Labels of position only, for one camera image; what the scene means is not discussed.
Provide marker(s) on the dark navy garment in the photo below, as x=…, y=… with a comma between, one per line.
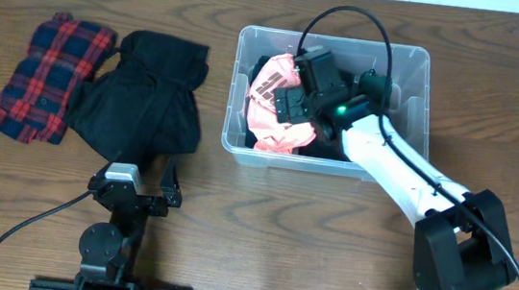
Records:
x=261, y=63

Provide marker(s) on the pink shirt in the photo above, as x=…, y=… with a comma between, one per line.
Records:
x=273, y=136

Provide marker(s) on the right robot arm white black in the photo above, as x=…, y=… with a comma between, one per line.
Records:
x=461, y=241

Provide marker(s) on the large black garment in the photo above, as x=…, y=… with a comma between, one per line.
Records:
x=145, y=107

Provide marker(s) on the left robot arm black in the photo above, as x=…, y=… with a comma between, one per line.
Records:
x=109, y=249

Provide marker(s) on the clear plastic storage bin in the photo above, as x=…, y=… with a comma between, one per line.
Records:
x=409, y=106

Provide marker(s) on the dark green shirt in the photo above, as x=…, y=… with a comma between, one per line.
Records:
x=377, y=89

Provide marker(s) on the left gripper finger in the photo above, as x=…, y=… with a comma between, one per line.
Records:
x=111, y=161
x=169, y=183

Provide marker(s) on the black garment with tape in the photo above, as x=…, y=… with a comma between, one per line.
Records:
x=323, y=149

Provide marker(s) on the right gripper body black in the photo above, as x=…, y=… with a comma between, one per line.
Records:
x=301, y=107

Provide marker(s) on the red plaid shirt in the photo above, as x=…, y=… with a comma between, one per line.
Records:
x=62, y=53

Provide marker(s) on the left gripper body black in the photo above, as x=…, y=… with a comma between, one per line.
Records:
x=151, y=209

